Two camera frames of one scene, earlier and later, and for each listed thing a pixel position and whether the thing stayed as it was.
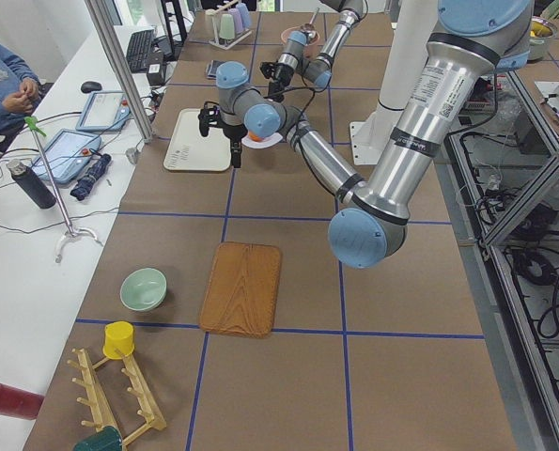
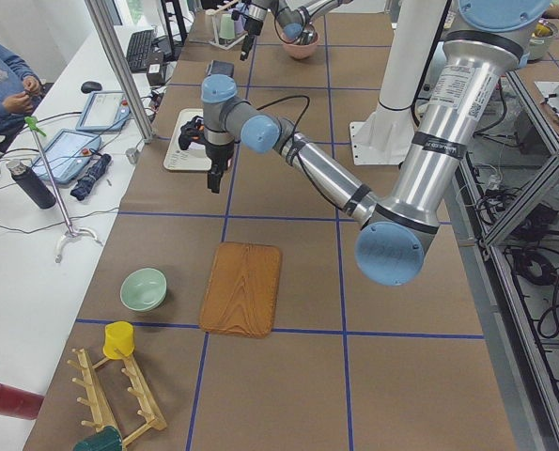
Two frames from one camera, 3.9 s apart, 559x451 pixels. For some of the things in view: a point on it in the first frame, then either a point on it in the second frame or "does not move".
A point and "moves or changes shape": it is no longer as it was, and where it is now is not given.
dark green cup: x=107 y=439 does not move
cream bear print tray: x=190 y=150 does not move
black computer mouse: x=89 y=86 does not move
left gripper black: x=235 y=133 -> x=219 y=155
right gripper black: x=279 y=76 -> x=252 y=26
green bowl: x=144 y=289 does not move
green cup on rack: x=226 y=28 does not move
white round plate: x=265 y=143 moves or changes shape
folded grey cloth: x=211 y=69 does not move
